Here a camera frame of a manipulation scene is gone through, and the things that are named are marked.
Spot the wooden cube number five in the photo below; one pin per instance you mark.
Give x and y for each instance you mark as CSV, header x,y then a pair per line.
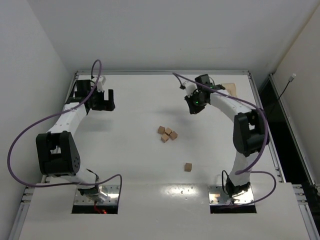
x,y
173,135

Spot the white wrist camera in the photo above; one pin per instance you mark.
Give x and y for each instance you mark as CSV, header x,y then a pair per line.
x,y
189,88
100,83

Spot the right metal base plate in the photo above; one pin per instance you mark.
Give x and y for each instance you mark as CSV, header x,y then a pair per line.
x,y
217,197

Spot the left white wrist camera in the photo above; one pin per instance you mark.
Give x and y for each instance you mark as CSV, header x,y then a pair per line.
x,y
100,83

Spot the translucent orange plastic holder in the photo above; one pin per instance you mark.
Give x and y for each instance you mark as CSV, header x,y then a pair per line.
x,y
231,89

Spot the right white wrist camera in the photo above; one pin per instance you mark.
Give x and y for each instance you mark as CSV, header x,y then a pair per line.
x,y
189,88

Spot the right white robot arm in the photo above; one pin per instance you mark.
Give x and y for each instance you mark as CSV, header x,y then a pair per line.
x,y
250,134

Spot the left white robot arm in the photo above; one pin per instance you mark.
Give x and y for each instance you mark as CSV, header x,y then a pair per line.
x,y
58,155

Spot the metal base plate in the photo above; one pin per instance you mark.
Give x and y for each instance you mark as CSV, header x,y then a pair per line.
x,y
110,193
217,197

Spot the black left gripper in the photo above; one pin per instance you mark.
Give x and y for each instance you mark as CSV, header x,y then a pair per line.
x,y
100,100

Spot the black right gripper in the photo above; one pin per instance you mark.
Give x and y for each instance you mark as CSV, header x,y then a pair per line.
x,y
193,107

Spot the lone wooden cube block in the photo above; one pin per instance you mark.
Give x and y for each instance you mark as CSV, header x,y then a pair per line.
x,y
188,167

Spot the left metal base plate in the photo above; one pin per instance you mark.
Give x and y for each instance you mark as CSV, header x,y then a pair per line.
x,y
110,193

